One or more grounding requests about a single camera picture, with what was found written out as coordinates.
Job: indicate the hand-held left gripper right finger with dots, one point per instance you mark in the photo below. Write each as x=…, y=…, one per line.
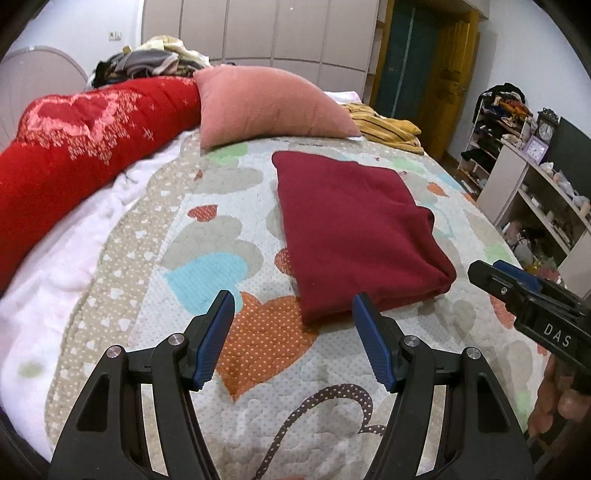
x=374, y=341

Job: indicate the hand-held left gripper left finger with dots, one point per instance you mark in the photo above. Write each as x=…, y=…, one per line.
x=212, y=341

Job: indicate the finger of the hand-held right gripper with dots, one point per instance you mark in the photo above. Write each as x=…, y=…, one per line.
x=519, y=277
x=491, y=279

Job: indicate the maroon fleece sweater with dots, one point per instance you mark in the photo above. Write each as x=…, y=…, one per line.
x=360, y=221

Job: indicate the pile of mixed clothes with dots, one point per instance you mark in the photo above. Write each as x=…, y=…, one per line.
x=147, y=62

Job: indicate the person's right hand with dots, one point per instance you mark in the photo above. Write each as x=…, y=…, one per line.
x=554, y=401

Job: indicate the white shelf unit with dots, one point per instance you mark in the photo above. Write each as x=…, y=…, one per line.
x=508, y=180

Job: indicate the heart-patterned quilted bedspread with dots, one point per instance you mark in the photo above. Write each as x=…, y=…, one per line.
x=207, y=240

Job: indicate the purple square clock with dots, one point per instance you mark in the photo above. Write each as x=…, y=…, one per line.
x=535, y=150

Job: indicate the dark green board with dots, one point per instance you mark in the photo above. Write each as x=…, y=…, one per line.
x=575, y=147

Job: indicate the dark ornate table clock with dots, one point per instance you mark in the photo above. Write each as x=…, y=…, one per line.
x=547, y=127

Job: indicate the cluttered shoe rack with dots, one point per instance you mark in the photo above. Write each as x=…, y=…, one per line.
x=498, y=124

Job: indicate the white fluffy blanket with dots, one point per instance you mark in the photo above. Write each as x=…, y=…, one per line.
x=60, y=277

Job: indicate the yellow striped garment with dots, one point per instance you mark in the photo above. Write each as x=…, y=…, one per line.
x=388, y=127

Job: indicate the yellow wooden door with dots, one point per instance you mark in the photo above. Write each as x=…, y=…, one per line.
x=450, y=83

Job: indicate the dark teal door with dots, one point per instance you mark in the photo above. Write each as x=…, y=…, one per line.
x=406, y=60

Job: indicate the red floral quilt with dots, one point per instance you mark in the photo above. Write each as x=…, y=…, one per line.
x=69, y=152

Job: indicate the beige panelled wardrobe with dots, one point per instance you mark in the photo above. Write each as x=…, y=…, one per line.
x=258, y=27

